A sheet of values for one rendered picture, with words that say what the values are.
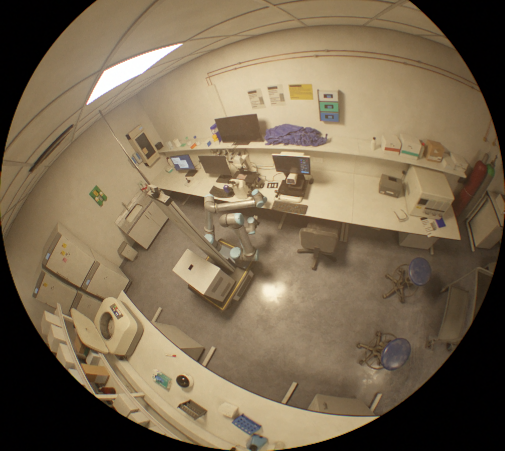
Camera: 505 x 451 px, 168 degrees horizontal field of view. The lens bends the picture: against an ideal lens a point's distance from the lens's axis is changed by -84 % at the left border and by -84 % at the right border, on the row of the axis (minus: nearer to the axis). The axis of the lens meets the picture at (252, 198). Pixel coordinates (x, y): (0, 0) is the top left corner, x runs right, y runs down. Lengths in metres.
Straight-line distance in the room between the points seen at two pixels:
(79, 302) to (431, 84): 6.04
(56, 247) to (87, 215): 1.08
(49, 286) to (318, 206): 4.43
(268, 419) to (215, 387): 0.54
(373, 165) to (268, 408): 2.91
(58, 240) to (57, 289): 0.93
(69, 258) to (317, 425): 3.73
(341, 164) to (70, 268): 4.60
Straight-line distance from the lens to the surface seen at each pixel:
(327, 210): 2.12
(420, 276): 2.23
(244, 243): 1.81
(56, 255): 3.44
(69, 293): 3.84
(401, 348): 2.06
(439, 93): 2.56
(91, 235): 4.11
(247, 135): 2.52
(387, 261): 2.87
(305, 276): 2.53
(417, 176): 2.34
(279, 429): 1.87
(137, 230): 3.76
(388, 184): 2.41
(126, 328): 2.10
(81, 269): 3.57
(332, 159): 2.53
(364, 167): 2.60
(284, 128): 2.35
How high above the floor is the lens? 2.44
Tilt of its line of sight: 45 degrees down
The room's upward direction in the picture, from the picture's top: 21 degrees counter-clockwise
